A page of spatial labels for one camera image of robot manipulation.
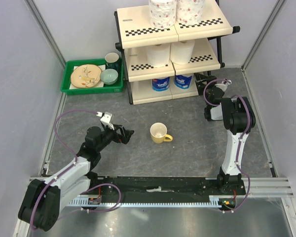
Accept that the cream three-tier shelf rack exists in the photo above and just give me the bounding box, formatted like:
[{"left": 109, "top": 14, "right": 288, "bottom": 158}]
[{"left": 114, "top": 0, "right": 240, "bottom": 105}]

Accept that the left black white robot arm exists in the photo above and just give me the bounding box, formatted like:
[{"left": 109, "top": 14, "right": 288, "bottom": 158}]
[{"left": 18, "top": 124, "right": 134, "bottom": 232}]

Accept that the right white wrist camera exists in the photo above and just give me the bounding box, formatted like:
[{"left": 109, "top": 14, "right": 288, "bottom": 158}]
[{"left": 215, "top": 79, "right": 232, "bottom": 92}]

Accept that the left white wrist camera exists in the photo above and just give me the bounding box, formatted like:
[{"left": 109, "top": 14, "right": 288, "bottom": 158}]
[{"left": 100, "top": 112, "right": 114, "bottom": 130}]

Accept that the blue paper towel roll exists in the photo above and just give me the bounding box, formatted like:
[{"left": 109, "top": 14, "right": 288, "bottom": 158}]
[
  {"left": 174, "top": 74, "right": 193, "bottom": 89},
  {"left": 151, "top": 77, "right": 170, "bottom": 92}
]

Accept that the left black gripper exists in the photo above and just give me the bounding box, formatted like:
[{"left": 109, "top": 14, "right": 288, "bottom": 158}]
[{"left": 96, "top": 123, "right": 134, "bottom": 152}]

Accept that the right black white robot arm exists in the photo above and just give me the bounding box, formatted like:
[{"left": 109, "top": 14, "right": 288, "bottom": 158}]
[{"left": 194, "top": 73, "right": 256, "bottom": 195}]

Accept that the light green ceramic bowl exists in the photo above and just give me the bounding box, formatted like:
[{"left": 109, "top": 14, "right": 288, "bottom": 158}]
[{"left": 100, "top": 69, "right": 118, "bottom": 85}]

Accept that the floral ceramic plate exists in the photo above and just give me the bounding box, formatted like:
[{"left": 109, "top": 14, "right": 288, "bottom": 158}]
[{"left": 70, "top": 64, "right": 103, "bottom": 89}]

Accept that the floral white paper towel roll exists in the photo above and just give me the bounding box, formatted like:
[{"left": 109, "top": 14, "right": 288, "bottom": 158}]
[{"left": 176, "top": 0, "right": 205, "bottom": 25}]

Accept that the yellow ceramic mug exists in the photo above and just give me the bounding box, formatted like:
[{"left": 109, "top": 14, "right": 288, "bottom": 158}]
[{"left": 150, "top": 122, "right": 173, "bottom": 144}]

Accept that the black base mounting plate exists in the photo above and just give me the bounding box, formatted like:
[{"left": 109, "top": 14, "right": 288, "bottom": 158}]
[{"left": 90, "top": 176, "right": 246, "bottom": 203}]

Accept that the dark green mug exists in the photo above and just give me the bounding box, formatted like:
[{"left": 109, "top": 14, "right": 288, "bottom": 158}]
[{"left": 105, "top": 52, "right": 119, "bottom": 71}]

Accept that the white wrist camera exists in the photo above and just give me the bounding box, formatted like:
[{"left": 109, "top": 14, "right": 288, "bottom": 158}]
[
  {"left": 215, "top": 79, "right": 232, "bottom": 92},
  {"left": 100, "top": 112, "right": 114, "bottom": 130}
]

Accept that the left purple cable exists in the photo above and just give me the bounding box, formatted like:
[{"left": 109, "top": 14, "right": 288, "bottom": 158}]
[{"left": 29, "top": 110, "right": 122, "bottom": 231}]

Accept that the plain white paper towel roll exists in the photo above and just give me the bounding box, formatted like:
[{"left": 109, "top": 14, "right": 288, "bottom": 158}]
[
  {"left": 146, "top": 43, "right": 170, "bottom": 68},
  {"left": 170, "top": 40, "right": 195, "bottom": 65}
]

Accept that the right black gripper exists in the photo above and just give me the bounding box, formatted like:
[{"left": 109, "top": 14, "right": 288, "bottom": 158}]
[{"left": 193, "top": 72, "right": 217, "bottom": 107}]

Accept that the blue slotted cable duct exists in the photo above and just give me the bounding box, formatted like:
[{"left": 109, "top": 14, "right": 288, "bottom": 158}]
[{"left": 67, "top": 196, "right": 236, "bottom": 208}]

